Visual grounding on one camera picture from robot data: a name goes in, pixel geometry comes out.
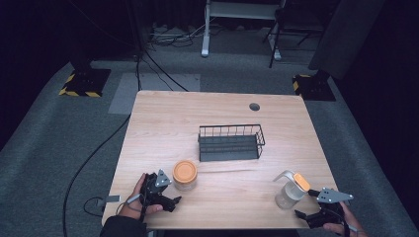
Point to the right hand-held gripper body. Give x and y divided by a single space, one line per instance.
331 205

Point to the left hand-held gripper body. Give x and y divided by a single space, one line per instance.
154 191

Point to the glass dispenser bottle orange lid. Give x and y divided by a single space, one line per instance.
291 192

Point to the glass jar with orange lid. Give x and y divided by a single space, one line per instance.
184 175

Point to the person's right hand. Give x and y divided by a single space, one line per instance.
350 221

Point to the person's left hand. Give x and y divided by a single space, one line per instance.
131 204

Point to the grey tape strip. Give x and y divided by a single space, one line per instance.
111 199

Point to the black stand base striped edge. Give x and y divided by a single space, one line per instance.
313 87
86 82

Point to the grey floor mat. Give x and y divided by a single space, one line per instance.
154 82

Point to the black metal stand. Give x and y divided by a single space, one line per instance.
275 42

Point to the grey curtain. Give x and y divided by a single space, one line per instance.
346 36

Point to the white desk frame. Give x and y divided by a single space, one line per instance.
206 33

